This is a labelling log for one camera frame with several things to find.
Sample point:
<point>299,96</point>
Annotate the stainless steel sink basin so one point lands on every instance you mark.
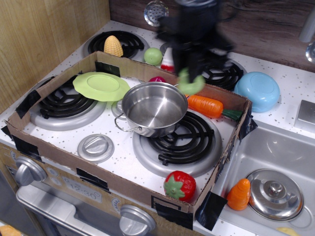
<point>268,147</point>

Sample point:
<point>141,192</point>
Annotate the yellow toy in sink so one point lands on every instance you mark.
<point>288,231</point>

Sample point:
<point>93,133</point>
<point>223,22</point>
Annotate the silver stovetop knob middle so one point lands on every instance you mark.
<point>117,110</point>

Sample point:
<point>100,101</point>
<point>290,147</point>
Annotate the magenta toy vegetable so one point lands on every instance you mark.
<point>157,79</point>

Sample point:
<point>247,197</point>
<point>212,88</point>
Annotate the back left black burner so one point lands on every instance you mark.
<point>133,45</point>

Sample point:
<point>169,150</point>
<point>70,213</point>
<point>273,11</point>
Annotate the front right black burner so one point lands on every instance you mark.
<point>194,148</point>

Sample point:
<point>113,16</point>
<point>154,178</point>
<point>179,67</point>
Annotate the light blue plastic bowl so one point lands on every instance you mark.
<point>261,89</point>

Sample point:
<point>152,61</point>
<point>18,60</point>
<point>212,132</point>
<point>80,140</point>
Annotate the light green toy broccoli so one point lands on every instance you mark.
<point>187,87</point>

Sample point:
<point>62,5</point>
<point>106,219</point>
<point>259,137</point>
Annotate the silver stovetop knob front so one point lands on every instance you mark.
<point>96,148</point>

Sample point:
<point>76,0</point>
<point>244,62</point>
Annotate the silver stovetop knob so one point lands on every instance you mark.
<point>163,48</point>
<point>117,110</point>
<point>96,148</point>

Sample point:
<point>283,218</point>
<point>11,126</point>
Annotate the hanging metal strainer ladle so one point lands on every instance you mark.
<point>155,10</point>

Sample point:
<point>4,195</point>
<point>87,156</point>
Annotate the silver oven knob left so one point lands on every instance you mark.
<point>28,171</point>

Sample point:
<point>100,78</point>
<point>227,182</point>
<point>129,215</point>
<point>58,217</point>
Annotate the white red toy cake slice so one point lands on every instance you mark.
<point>167,61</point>

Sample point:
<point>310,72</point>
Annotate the silver oven knob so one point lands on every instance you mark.
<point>135,222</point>
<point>28,171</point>

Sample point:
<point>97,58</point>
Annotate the red toy strawberry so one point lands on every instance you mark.
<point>180,185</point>

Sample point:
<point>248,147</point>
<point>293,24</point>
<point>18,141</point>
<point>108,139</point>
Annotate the yellow toy corn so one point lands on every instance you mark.
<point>113,46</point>

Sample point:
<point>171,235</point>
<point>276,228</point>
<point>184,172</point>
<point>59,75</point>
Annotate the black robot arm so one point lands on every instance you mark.
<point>202,8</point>

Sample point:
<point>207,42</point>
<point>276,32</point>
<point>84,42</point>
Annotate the silver oven door handle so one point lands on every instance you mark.
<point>58,212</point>

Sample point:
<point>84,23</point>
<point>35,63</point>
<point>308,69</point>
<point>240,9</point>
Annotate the orange toy carrot piece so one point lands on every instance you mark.
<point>239,195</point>

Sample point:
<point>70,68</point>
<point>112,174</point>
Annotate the front left black burner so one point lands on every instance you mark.
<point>66,109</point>

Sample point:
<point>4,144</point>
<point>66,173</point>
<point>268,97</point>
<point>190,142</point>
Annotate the light green plastic plate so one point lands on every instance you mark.
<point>101,86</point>

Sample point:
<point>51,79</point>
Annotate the digital clock display panel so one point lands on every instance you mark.
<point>83,190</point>

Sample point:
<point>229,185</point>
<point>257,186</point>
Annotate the silver faucet base block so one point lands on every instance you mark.
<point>305,118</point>

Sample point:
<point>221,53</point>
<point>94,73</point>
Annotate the orange object bottom left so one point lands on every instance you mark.
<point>8,230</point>

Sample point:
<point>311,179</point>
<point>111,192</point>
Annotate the silver oven knob right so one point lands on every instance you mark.
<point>135,222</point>

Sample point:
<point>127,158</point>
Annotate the green toy apple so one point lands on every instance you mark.
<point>153,56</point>

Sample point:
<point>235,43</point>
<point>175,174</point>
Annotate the stainless steel pot lid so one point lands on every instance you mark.
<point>274,195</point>

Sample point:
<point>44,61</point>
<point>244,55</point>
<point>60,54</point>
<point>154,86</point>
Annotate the silver faucet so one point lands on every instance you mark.
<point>306,35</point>

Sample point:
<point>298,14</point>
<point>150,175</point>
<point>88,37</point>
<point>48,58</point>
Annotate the brown cardboard fence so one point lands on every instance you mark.
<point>123,179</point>

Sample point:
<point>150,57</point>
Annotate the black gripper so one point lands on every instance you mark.
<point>192,38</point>

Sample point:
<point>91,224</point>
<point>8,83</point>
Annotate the silver stovetop knob back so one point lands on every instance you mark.
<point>163,48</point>

